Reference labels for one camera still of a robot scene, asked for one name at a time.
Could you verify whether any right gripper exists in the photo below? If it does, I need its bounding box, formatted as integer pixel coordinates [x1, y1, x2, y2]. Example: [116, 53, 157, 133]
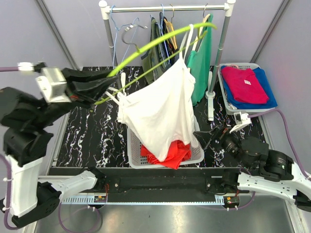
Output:
[192, 122, 251, 169]

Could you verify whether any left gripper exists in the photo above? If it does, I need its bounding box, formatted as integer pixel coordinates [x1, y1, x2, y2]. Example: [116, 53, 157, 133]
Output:
[33, 64, 121, 126]

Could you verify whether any red tank top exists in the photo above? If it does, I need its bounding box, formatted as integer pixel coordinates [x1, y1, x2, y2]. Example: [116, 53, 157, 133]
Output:
[140, 140, 191, 169]

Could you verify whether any white camisole top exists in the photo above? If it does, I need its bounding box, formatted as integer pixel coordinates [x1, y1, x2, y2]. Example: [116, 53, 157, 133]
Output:
[107, 25, 198, 162]

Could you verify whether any light blue wire hanger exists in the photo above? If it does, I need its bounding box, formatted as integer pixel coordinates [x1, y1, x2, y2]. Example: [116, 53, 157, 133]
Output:
[109, 5, 140, 68]

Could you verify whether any lime green hanger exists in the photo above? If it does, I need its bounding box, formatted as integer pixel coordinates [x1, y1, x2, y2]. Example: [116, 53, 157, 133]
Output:
[89, 22, 218, 112]

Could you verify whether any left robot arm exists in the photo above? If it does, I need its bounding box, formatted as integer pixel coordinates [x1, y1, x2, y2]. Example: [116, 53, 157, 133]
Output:
[0, 64, 118, 230]

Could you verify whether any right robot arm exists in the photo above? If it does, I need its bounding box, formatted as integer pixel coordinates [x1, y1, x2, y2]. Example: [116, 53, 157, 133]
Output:
[194, 127, 311, 212]

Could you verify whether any olive green tank top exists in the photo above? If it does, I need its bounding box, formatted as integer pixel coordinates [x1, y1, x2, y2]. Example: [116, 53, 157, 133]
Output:
[141, 16, 171, 84]

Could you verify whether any navy blue tank top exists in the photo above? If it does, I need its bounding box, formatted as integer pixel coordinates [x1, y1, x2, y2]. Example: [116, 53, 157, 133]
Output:
[159, 12, 180, 68]

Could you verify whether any yellow plastic hanger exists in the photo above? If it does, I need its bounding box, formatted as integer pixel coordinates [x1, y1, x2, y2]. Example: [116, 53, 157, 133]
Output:
[163, 14, 178, 50]

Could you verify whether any cream white hanger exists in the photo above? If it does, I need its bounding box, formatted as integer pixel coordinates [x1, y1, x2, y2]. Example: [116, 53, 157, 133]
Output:
[191, 3, 212, 51]

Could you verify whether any white side basket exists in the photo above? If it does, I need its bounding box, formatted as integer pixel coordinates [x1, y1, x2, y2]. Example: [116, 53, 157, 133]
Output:
[218, 63, 268, 115]

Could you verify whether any blue folded shirt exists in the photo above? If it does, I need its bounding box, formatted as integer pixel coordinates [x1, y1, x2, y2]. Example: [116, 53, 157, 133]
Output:
[224, 67, 277, 109]

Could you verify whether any pink folded shirt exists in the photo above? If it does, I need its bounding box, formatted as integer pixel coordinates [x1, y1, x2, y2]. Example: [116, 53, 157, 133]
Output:
[221, 66, 269, 104]

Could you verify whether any white clothes rack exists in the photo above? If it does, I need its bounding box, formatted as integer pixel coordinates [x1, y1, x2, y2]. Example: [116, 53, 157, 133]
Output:
[99, 0, 235, 121]

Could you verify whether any white plastic basket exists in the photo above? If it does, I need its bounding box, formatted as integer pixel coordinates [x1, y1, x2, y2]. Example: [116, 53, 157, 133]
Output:
[127, 129, 204, 169]

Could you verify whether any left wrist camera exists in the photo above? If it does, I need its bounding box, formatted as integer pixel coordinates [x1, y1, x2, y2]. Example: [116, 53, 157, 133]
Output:
[35, 67, 71, 103]

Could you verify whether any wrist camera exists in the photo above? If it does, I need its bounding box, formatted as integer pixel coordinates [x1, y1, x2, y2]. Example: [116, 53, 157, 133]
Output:
[229, 112, 252, 133]
[35, 67, 71, 103]

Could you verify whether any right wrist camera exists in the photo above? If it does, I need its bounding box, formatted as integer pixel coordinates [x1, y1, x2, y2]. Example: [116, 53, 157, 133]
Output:
[229, 112, 252, 133]

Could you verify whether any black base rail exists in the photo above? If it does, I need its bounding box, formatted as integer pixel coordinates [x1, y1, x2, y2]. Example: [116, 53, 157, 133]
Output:
[48, 166, 251, 206]

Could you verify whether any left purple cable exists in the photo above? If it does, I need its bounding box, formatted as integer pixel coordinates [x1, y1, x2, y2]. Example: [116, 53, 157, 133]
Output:
[0, 62, 102, 233]

